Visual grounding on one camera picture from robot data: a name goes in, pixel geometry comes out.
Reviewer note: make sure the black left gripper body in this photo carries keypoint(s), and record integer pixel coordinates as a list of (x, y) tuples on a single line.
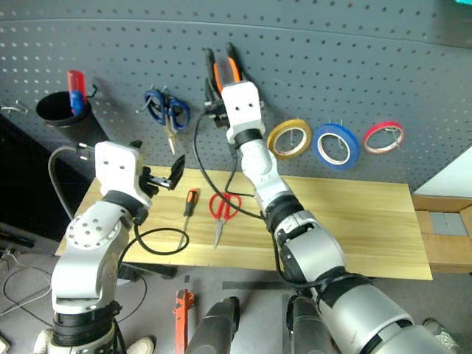
[(151, 182)]

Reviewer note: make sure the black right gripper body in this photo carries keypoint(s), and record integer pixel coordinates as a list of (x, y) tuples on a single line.
[(218, 115)]

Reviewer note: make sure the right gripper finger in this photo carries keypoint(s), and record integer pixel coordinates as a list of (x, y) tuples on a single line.
[(211, 95)]

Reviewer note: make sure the orange black pliers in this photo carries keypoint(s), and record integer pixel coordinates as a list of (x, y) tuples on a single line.
[(233, 68)]

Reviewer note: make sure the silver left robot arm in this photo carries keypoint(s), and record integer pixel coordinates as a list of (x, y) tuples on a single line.
[(85, 258)]

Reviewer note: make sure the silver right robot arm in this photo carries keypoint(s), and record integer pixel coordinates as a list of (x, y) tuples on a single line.
[(317, 254)]

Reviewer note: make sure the silver pegboard hook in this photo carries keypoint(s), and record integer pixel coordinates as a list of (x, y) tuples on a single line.
[(142, 108), (14, 107)]

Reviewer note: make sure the yellow tape roll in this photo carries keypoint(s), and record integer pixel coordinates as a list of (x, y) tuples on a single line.
[(284, 130)]

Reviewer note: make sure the black pegboard hook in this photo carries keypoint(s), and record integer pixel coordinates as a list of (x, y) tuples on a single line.
[(94, 90)]

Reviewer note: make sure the grey pegboard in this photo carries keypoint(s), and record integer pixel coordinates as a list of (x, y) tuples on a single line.
[(332, 66)]

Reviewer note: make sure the blue tape roll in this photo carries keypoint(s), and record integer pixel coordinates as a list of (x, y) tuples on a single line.
[(350, 147)]

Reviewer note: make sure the red tape roll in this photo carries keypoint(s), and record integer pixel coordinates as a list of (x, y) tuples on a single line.
[(376, 129)]

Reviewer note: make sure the orange black screwdriver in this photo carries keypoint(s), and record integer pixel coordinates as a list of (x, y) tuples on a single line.
[(191, 201)]

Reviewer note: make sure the red blue screwdriver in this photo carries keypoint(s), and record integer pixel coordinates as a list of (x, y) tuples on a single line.
[(76, 88)]

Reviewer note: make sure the black cup holder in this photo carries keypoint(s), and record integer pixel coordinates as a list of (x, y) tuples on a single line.
[(59, 110)]

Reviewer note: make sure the orange clamp tool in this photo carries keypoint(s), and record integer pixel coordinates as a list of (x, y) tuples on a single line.
[(181, 313)]

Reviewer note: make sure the dark rounded robot leg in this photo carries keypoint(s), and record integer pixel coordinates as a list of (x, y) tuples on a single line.
[(214, 328), (304, 324)]

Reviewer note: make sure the white shoe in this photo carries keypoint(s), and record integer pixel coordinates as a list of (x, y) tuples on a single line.
[(142, 346)]

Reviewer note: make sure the white board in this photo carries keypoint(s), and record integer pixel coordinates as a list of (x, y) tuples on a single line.
[(450, 177)]

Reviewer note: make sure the grey block in box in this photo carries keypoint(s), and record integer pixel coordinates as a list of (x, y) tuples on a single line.
[(447, 223)]

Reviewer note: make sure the cardboard box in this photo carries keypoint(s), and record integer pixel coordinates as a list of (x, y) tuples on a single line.
[(446, 247)]

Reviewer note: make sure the grey shoe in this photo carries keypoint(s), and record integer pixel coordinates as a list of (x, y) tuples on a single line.
[(440, 332)]

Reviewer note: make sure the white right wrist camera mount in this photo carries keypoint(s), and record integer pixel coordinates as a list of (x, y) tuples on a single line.
[(241, 107)]

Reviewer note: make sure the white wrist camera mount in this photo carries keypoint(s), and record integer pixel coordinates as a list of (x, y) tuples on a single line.
[(114, 166), (241, 107)]

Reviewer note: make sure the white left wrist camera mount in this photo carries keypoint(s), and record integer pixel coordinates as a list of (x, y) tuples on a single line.
[(114, 166)]

